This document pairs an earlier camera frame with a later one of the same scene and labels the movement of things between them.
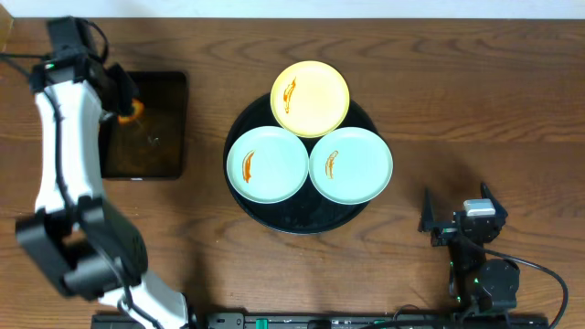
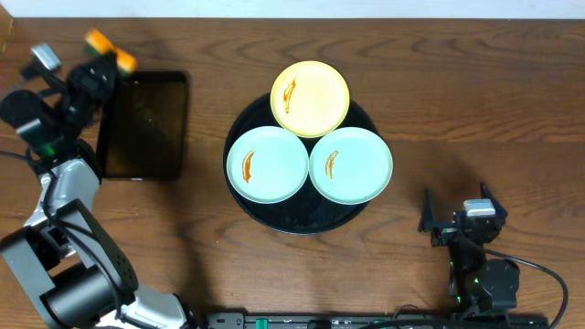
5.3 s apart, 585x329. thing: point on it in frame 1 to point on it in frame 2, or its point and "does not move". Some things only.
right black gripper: x=443 y=234 does not move
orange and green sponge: x=139 y=108 to x=99 y=44
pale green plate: x=268 y=164 does not move
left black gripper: x=122 y=88 to x=98 y=67
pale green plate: x=350 y=165 does not move
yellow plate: x=310 y=99 does not move
